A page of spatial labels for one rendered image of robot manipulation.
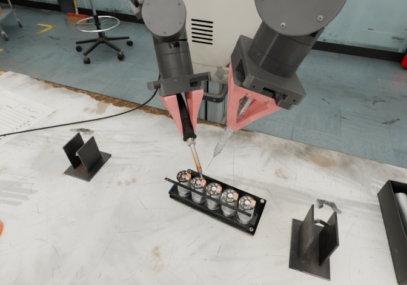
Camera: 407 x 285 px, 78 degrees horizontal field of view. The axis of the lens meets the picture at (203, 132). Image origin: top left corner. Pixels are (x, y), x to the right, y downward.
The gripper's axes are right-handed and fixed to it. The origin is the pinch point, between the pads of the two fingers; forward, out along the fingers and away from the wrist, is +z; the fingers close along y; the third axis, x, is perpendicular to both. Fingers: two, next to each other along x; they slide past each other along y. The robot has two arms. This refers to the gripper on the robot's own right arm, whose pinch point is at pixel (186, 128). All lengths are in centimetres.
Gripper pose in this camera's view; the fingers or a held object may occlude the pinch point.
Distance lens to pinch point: 45.7
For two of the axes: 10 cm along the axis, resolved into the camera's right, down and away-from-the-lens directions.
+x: -2.7, -1.7, 9.5
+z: 1.7, 9.6, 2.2
